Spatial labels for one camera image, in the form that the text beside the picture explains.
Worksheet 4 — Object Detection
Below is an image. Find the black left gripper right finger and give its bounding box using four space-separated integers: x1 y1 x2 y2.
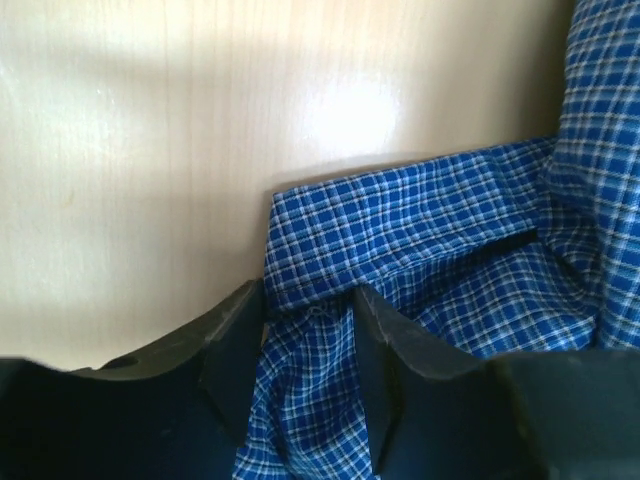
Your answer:
352 286 639 479

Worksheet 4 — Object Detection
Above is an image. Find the blue plaid long sleeve shirt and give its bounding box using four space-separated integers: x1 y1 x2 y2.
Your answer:
233 1 639 479

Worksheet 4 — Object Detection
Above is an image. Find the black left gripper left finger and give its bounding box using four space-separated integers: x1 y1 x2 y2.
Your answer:
1 280 264 479

